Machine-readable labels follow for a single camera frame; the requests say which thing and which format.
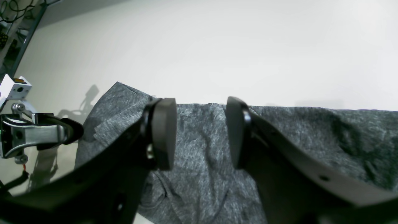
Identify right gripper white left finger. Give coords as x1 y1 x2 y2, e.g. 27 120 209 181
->
1 98 177 224

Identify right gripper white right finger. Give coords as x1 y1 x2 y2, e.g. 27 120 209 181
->
225 96 398 224

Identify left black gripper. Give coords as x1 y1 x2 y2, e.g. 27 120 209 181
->
1 113 84 159

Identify grey long-sleeve T-shirt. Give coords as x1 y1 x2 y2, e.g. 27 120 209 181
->
75 82 398 224

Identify grey metal shelf frame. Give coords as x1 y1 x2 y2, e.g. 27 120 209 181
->
0 0 62 80

